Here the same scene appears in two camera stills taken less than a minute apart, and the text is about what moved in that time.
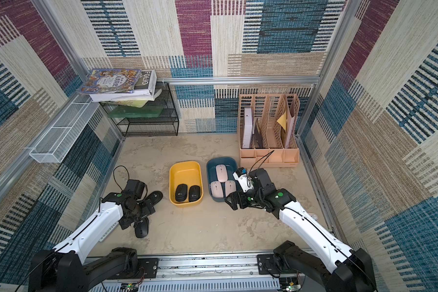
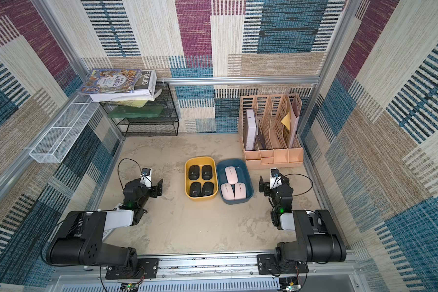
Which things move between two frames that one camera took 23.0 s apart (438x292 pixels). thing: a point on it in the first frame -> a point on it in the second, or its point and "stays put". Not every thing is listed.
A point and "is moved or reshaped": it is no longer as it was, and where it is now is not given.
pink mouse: (222, 173) is moved or reshaped
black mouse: (194, 193) -> (207, 188)
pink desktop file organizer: (267, 126) stays put
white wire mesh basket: (59, 141) stays put
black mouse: (181, 191) -> (195, 189)
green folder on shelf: (132, 111) stays put
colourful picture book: (101, 81) stays put
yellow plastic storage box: (188, 173) -> (200, 160)
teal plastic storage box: (220, 171) is moved or reshaped
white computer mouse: (230, 187) is moved or reshaped
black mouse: (142, 227) -> (194, 171)
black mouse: (155, 197) is moved or reshaped
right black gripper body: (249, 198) -> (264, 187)
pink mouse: (216, 189) is moved or reshaped
